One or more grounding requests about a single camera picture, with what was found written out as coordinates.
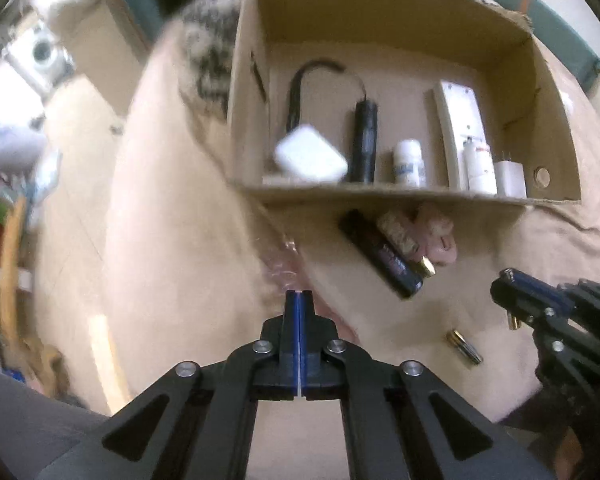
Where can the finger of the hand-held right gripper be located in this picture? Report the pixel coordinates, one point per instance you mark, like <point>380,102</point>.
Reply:
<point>510,297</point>
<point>535,287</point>

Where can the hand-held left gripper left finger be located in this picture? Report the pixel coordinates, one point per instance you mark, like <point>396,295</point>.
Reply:
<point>290,340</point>

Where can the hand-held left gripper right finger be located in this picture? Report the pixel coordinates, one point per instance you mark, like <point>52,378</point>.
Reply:
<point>307,340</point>

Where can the gold battery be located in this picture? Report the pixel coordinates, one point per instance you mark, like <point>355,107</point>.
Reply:
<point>465,347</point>
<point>512,320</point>
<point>427,266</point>

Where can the clear plastic bag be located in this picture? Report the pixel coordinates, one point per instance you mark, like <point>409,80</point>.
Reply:
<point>282,260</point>

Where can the white bottle with red label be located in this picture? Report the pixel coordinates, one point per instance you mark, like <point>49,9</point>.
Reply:
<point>480,167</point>

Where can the small white bottle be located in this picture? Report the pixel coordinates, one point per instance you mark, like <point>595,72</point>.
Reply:
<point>410,162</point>

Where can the white remote control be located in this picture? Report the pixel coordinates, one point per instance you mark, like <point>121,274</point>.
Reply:
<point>460,115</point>

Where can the cardboard box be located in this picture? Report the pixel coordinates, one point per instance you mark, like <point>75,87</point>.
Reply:
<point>380,75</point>

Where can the round wooden disc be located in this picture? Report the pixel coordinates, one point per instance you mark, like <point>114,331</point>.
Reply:
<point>542,177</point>

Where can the black cylindrical tube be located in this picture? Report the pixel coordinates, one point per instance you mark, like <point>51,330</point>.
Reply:
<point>380,255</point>

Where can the white charger plug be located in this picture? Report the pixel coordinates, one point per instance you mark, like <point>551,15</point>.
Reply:
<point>511,177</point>

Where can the brown patterned packet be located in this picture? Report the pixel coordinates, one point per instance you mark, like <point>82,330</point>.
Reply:
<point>399,230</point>

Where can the beige bed sheet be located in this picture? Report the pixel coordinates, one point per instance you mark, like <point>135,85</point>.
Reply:
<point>180,210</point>

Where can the person's grey trouser leg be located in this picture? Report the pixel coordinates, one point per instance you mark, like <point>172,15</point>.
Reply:
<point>30,425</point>

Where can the colourful wooden rack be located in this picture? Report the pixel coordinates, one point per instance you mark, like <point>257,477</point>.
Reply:
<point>7,260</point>

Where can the patterned knit blanket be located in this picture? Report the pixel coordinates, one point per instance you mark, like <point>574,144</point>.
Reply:
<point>210,50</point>

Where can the grey plastic bag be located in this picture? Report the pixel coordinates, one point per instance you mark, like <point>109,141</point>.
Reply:
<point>10,145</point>

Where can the teal bed side cushion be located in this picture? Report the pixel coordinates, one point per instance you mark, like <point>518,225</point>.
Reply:
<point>140,0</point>

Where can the white washing machine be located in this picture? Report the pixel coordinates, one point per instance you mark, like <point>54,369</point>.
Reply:
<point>45,52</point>

